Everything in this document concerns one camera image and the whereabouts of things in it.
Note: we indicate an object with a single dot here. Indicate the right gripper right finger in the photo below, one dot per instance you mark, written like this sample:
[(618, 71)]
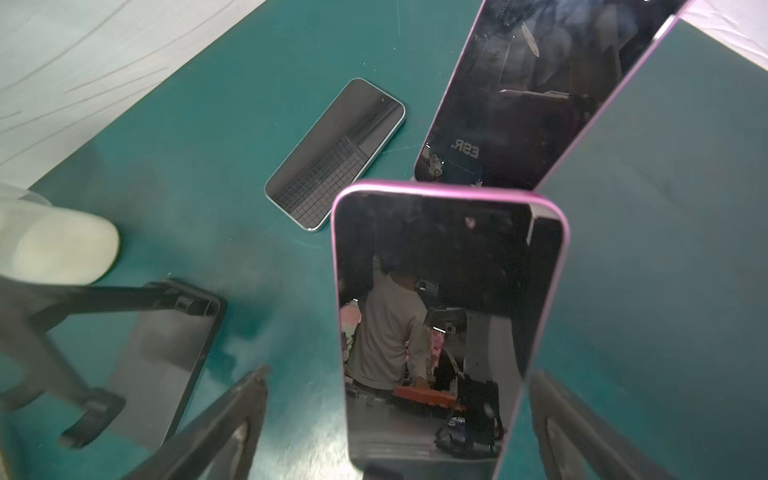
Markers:
[(574, 441)]

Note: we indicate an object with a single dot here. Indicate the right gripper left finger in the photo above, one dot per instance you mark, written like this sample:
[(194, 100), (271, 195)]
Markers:
[(218, 444)]

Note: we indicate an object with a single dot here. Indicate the black stand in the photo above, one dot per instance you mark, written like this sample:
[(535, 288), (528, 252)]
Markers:
[(157, 369)]

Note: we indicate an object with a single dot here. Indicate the purple phone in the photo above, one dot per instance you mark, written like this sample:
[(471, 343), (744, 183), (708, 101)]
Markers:
[(531, 77), (449, 289)]

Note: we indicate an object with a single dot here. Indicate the teal phone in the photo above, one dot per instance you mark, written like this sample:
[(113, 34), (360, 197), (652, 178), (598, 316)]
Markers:
[(335, 152)]

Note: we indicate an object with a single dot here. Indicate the white bottle beige cap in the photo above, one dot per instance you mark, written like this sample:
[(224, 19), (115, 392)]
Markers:
[(55, 246)]

